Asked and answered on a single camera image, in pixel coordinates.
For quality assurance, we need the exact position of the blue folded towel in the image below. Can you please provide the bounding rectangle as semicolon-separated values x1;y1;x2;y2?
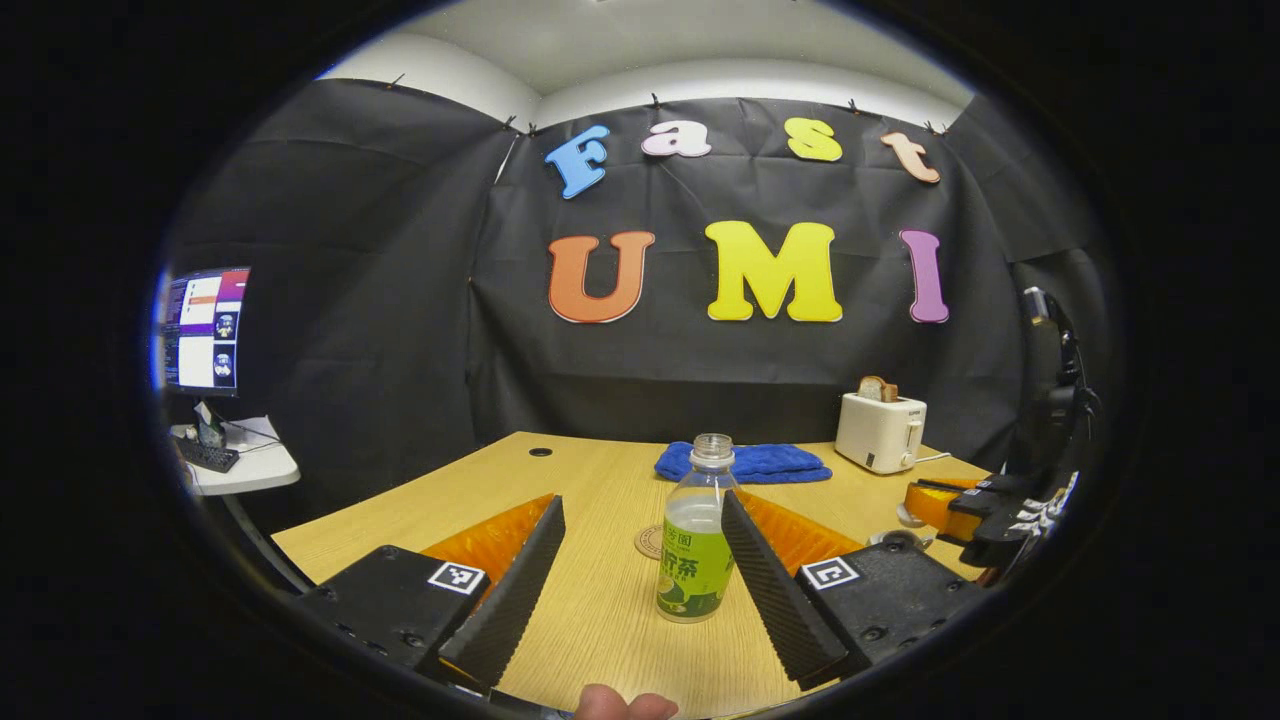
655;441;833;485

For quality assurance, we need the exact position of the white toaster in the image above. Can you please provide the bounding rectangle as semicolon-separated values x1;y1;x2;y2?
835;392;928;475

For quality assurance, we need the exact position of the black camera stand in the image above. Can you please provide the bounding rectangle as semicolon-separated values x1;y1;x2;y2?
1005;285;1103;481

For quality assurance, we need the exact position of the white side desk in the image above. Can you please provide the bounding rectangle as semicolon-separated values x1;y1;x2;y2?
170;415;313;593

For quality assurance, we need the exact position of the computer monitor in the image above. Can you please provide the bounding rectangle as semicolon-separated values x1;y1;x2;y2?
160;267;251;398

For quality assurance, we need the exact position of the green label water bottle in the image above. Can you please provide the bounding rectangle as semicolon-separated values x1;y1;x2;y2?
656;433;741;624

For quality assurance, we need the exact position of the black backdrop cloth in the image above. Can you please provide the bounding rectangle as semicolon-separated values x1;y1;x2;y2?
165;78;1116;521

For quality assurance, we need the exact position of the black keyboard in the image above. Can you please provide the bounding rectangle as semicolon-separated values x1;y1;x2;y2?
175;436;241;473

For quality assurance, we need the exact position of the black white patterned cloth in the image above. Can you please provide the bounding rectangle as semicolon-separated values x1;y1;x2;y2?
1008;472;1081;543

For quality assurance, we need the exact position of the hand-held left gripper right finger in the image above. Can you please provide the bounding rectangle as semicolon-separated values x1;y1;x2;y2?
720;490;991;693

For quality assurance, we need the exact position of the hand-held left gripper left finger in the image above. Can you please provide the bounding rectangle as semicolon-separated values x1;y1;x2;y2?
295;495;567;696

